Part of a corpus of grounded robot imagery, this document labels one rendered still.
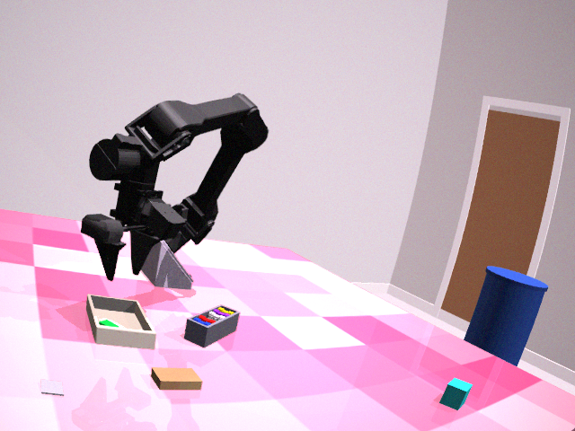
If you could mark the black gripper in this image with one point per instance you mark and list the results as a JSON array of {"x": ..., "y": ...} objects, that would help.
[{"x": 107, "y": 232}]

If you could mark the green fuse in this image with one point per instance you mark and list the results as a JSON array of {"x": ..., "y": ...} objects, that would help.
[{"x": 109, "y": 323}]

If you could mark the beige square tray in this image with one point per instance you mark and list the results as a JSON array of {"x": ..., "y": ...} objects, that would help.
[{"x": 137, "y": 332}]

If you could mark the tan flat block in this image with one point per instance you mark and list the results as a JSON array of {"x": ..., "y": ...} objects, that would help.
[{"x": 176, "y": 378}]

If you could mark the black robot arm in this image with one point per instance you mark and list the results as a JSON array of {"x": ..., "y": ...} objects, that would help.
[{"x": 173, "y": 125}]

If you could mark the teal cube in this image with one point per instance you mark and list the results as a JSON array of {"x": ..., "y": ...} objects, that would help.
[{"x": 455, "y": 394}]

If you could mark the white fuse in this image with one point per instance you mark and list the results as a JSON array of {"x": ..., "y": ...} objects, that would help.
[{"x": 212, "y": 316}]

